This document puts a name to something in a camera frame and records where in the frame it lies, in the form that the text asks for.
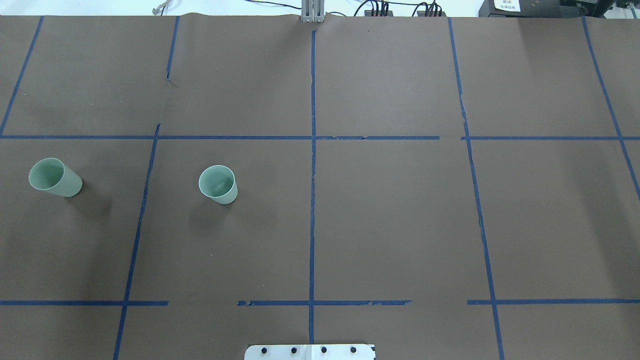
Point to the green cup from pedestal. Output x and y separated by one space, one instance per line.
52 176

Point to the black small computer box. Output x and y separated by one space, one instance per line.
527 9

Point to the green cup near pedestal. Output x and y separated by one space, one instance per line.
218 182

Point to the aluminium frame post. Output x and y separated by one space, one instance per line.
313 11

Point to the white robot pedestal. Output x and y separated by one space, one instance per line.
358 351

